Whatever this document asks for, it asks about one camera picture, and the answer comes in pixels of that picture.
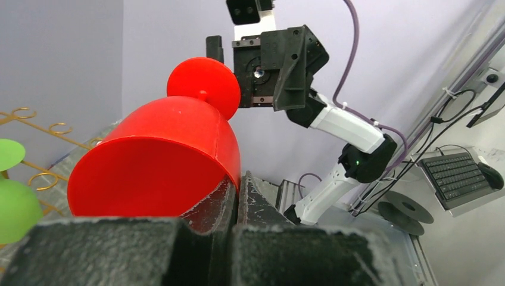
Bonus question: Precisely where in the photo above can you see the black computer mouse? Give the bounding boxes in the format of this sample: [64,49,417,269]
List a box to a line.
[477,162,504,190]

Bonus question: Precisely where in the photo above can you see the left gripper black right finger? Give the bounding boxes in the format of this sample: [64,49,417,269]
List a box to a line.
[232,172,408,285]

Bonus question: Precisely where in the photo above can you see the red plastic wine glass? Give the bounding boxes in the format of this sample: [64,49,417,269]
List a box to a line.
[67,57,241,217]

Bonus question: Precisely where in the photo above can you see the black computer keyboard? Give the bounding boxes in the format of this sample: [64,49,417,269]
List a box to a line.
[418,152,494,210]

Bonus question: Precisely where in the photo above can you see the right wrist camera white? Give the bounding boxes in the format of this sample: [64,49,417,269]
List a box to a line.
[226,0,277,41]

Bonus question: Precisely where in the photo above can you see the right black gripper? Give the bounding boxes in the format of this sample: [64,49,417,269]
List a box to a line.
[205,25,329,111]

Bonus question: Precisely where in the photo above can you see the green plastic wine glass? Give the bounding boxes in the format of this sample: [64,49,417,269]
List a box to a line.
[1,138,43,245]

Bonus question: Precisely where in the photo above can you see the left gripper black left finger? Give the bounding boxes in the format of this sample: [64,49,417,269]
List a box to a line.
[1,179,236,285]

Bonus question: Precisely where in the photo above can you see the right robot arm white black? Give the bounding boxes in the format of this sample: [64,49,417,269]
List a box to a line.
[232,26,397,225]

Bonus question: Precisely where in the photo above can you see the black cable spool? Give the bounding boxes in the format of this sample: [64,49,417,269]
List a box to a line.
[377,191,434,236]

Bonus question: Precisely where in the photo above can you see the gold wire wine glass rack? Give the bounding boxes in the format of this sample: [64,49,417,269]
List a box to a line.
[1,107,115,220]

